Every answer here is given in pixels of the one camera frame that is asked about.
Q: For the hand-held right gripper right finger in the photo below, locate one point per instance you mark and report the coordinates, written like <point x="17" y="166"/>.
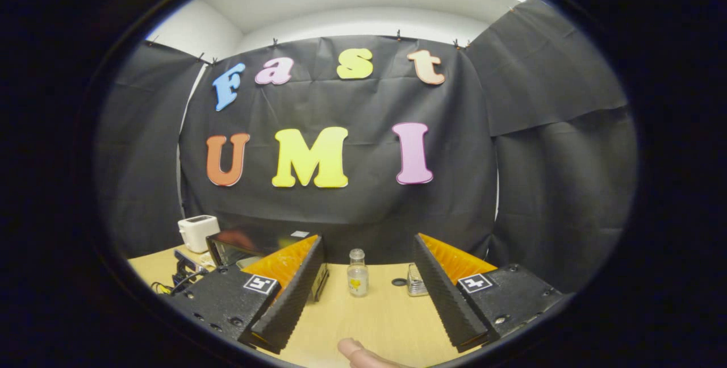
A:
<point x="448" y="300"/>

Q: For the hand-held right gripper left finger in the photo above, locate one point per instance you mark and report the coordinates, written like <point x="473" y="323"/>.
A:
<point x="292" y="300"/>

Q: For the black electric oven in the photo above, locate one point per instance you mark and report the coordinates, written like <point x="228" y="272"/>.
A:
<point x="255" y="243"/>

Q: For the white toaster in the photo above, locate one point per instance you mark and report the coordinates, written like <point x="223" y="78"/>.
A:
<point x="197" y="233"/>

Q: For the small black round lid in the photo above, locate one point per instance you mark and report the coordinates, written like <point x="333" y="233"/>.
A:
<point x="398" y="281"/>

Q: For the clear plastic bottle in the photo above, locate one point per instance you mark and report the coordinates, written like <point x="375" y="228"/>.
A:
<point x="358" y="277"/>

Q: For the black backdrop cloth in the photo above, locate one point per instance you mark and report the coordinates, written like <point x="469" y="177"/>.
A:
<point x="352" y="197"/>

